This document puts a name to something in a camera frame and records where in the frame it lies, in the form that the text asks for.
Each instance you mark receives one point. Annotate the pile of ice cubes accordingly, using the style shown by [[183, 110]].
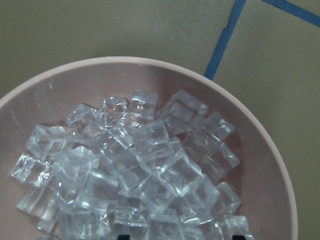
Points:
[[131, 171]]

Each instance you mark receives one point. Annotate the pink bowl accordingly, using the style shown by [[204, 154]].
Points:
[[261, 179]]

